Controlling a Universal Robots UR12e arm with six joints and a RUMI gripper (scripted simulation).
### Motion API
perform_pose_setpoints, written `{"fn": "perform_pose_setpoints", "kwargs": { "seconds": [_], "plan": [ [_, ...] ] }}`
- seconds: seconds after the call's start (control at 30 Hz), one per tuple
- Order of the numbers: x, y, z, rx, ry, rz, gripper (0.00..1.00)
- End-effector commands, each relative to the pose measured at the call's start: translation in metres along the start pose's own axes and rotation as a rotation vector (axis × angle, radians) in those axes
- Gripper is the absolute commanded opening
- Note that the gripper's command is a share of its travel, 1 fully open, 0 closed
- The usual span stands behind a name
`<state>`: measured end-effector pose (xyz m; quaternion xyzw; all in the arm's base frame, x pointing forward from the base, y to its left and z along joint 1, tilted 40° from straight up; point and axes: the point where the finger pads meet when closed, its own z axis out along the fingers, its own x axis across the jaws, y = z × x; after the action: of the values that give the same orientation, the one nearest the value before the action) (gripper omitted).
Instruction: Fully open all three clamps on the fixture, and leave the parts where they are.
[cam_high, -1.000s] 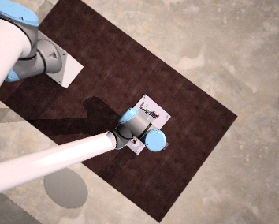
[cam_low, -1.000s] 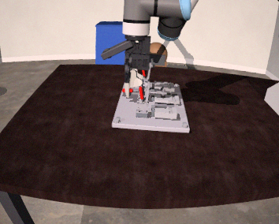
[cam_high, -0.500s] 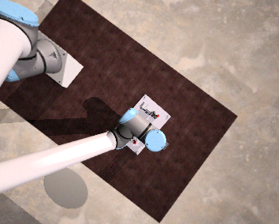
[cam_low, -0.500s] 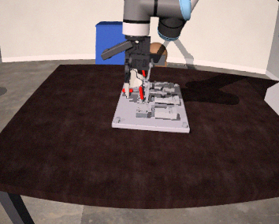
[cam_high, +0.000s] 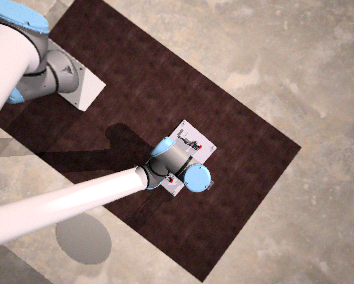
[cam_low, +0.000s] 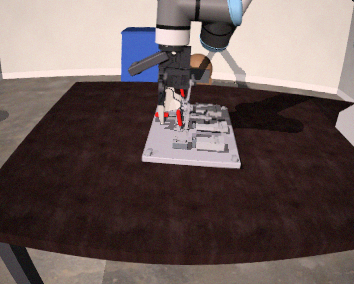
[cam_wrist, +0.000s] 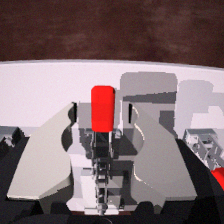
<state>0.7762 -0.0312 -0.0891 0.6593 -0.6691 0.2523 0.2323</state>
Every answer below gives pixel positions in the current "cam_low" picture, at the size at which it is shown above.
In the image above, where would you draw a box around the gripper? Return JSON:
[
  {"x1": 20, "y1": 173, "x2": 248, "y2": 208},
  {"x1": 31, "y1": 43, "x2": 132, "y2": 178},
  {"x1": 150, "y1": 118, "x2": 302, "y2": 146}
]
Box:
[{"x1": 158, "y1": 44, "x2": 191, "y2": 124}]

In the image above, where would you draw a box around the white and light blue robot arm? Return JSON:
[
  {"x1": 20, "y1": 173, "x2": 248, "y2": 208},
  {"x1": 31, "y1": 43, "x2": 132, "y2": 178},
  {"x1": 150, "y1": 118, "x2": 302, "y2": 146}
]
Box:
[{"x1": 128, "y1": 0, "x2": 252, "y2": 76}]

